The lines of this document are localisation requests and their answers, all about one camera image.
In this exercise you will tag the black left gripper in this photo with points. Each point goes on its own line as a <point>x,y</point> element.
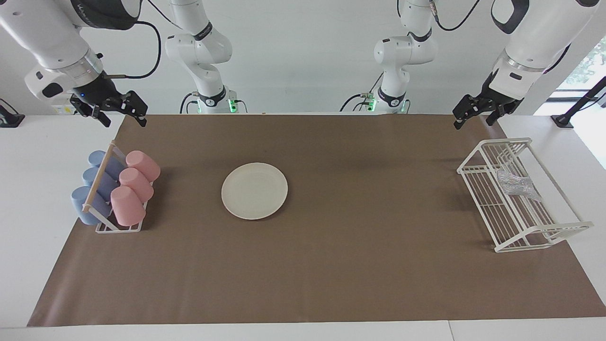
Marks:
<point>492,102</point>

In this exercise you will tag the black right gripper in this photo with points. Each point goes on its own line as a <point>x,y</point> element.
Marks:
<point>102,92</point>

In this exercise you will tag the cream round plate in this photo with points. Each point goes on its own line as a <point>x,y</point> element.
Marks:
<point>254,191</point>

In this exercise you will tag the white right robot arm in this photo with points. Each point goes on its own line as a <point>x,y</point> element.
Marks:
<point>47,38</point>

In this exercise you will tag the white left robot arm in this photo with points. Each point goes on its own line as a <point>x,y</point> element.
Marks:
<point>539,42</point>

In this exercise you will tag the blue plastic cup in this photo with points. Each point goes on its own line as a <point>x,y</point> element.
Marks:
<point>106,184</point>
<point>113,166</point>
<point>83,203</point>

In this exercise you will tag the pink plastic cup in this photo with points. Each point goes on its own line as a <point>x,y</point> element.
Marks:
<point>137,184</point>
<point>128,206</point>
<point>144,165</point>

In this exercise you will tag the white cup rack wooden bar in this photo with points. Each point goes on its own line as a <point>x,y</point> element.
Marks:
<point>100,177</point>

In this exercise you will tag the bright window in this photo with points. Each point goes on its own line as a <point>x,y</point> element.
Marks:
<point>592,61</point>

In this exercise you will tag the brown table mat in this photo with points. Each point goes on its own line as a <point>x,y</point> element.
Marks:
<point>331,265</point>

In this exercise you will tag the white wall power outlet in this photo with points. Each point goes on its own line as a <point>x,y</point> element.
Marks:
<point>61,110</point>

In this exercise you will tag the black clamp mount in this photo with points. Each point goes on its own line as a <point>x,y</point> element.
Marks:
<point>9,118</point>

